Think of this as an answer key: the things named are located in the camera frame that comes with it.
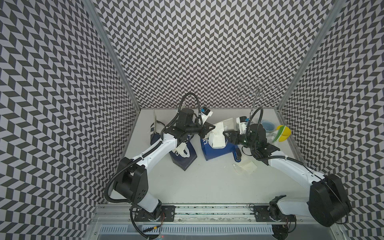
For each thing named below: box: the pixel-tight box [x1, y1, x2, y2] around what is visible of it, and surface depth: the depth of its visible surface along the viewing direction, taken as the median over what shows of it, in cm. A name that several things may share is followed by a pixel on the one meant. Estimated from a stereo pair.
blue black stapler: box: [232, 148, 242, 163], surface depth 93 cm
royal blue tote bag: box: [200, 137, 242, 163], surface depth 87 cm
